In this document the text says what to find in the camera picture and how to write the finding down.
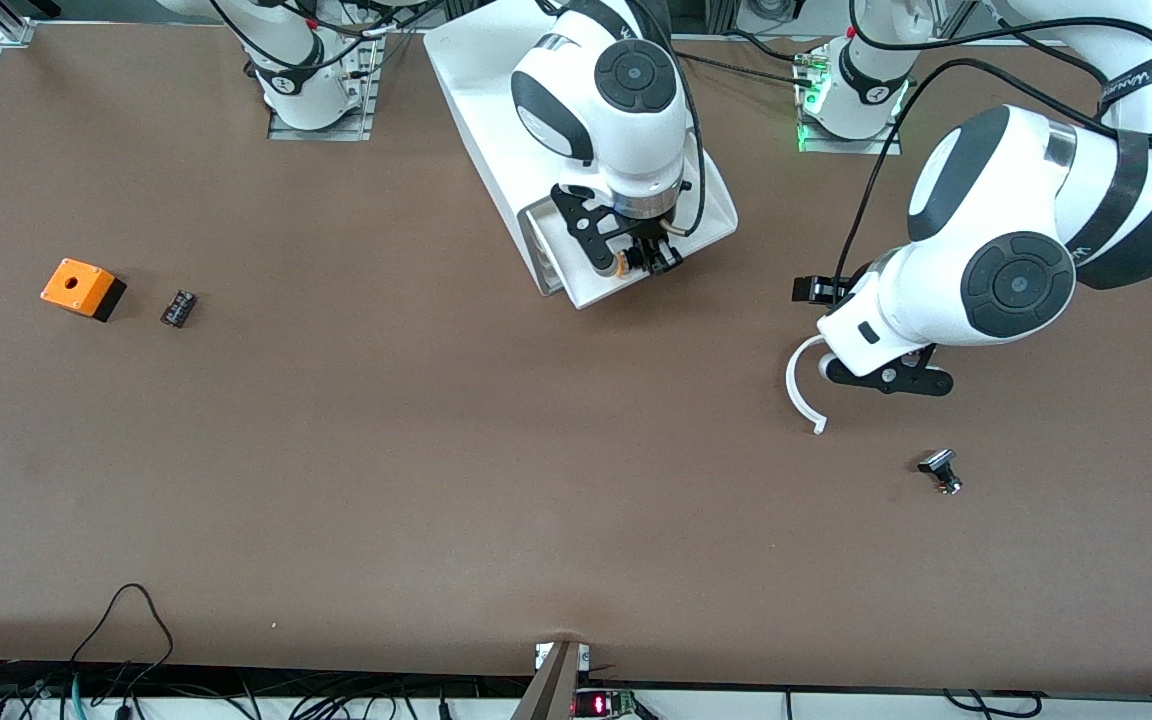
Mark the white curved plastic arc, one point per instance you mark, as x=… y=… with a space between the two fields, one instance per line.
x=790 y=385

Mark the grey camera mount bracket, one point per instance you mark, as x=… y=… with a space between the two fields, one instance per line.
x=554 y=685

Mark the aluminium frame profile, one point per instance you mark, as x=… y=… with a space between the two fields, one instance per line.
x=6 y=25

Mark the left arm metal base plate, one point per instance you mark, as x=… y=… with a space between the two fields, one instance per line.
x=816 y=145

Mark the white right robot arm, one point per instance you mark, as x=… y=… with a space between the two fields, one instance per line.
x=626 y=120

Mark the lower metal bolt part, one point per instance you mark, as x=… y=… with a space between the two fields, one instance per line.
x=939 y=466

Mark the orange button enclosure box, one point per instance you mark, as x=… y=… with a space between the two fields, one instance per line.
x=76 y=285

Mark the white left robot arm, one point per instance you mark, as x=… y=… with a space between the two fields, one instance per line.
x=996 y=200

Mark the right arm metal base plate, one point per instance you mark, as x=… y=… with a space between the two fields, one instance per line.
x=281 y=130

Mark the small black terminal block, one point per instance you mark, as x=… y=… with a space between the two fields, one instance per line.
x=179 y=308

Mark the device with red display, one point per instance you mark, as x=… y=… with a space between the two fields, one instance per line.
x=601 y=704

